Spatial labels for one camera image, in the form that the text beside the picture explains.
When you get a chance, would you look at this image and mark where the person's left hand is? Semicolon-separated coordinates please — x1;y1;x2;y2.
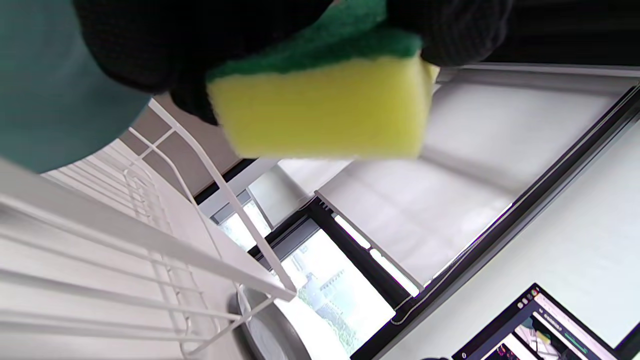
72;0;516;126

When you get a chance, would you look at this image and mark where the teal plate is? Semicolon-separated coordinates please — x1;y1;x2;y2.
0;0;153;174

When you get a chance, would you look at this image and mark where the yellow green sponge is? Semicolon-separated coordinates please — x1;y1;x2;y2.
206;0;441;160

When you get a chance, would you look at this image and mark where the grey plate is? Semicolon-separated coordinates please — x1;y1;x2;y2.
227;285;351;360

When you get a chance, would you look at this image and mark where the white roller blind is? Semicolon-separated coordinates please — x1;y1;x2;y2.
277;80;626;286

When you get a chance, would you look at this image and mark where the laptop screen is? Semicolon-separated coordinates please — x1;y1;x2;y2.
452;282;640;360

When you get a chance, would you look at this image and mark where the white wire dish rack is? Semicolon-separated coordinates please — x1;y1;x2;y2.
0;97;298;360

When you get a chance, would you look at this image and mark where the black window frame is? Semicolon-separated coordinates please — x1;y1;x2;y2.
192;82;640;360

